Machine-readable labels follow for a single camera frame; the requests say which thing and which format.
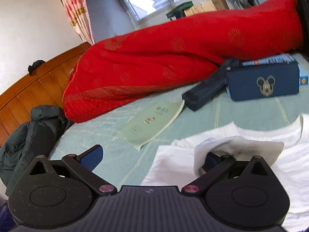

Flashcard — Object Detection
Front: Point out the cardboard box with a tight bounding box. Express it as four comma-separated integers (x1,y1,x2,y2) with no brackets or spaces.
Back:
184,0,229,17

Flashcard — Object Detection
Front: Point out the blue small box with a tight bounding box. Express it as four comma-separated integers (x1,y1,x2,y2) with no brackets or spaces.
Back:
242,53,309,86

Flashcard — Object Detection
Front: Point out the white printed t-shirt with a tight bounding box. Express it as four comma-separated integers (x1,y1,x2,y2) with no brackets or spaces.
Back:
142,114,308,231

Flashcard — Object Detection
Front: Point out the dark folded umbrella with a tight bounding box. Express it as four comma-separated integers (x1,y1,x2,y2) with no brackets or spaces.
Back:
182,59,243,112

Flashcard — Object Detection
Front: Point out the wooden headboard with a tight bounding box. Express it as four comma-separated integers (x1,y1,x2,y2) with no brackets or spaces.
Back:
1,43,91,145

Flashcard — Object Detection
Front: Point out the green plaid bed sheet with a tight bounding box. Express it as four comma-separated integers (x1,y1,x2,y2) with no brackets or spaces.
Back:
49,85,308,190

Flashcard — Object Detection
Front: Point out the light green paper sheet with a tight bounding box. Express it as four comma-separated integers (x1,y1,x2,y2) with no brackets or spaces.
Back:
119,100,184,151

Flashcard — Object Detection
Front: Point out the pink plaid curtain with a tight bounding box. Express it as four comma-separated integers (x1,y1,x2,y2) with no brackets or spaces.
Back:
61,0,95,45

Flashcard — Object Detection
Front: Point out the red quilt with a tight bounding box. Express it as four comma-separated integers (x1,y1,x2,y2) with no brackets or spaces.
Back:
62,0,304,123

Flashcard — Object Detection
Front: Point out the navy mickey pouch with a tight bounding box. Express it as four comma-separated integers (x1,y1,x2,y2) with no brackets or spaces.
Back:
227,62,300,102

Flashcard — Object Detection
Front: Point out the green stool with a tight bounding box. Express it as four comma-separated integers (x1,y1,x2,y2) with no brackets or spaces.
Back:
166,1,193,21

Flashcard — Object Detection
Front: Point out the dark green jacket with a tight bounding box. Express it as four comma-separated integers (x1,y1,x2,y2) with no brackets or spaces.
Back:
1,105,73,196

